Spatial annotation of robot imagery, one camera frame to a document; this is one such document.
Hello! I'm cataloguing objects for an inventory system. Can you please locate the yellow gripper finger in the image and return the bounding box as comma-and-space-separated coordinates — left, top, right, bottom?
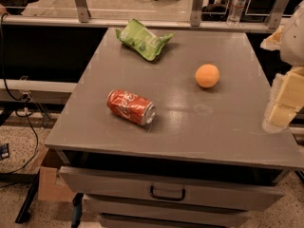
260, 28, 283, 51
262, 66, 304, 133

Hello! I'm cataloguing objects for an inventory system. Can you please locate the green rice chip bag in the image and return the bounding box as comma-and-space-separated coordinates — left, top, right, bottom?
115, 19, 174, 61

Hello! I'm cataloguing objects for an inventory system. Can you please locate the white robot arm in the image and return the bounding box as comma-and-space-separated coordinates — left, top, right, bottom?
260, 1, 304, 133

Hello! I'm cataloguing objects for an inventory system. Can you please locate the clear plastic water bottle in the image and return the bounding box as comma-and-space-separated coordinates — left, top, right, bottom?
227, 0, 247, 25

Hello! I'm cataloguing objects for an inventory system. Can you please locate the orange fruit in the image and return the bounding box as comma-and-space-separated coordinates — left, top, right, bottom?
195, 64, 219, 88

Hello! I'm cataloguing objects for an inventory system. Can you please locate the grey drawer cabinet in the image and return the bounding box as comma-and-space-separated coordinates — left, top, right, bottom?
47, 29, 304, 228

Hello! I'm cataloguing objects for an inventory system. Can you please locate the red soda can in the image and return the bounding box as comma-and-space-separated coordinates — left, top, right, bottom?
106, 89, 156, 126

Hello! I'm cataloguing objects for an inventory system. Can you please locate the cardboard box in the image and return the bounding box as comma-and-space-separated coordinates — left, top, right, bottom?
31, 147, 75, 202

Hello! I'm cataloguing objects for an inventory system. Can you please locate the black drawer handle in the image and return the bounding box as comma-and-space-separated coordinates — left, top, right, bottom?
149, 185, 186, 201

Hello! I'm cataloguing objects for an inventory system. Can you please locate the metal railing frame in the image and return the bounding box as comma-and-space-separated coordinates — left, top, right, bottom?
0, 0, 289, 32

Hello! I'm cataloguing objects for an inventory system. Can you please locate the black cable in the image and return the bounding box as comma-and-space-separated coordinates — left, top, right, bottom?
0, 12, 40, 176

